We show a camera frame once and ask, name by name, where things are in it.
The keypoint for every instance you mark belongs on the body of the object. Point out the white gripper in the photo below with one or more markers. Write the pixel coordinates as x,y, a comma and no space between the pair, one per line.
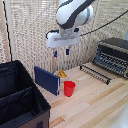
63,39

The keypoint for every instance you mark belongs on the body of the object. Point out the red plastic cup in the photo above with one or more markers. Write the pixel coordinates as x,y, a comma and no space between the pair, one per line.
69,89

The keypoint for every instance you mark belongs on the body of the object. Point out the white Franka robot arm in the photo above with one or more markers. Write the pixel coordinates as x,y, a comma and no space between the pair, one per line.
71,13

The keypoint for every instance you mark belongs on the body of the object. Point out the yellow food pieces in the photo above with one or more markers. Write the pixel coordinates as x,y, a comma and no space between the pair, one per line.
62,74

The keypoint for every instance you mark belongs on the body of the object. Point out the small white bowl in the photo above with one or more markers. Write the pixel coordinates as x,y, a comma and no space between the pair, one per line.
64,79

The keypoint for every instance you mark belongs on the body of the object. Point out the blue hardcover book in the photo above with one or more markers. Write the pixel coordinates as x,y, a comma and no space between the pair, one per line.
46,80

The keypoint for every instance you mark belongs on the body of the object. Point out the woven rattan folding screen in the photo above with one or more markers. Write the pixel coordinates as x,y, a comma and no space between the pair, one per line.
30,33

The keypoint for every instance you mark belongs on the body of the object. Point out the thin black pole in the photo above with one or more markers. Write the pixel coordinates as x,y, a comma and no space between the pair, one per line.
8,33

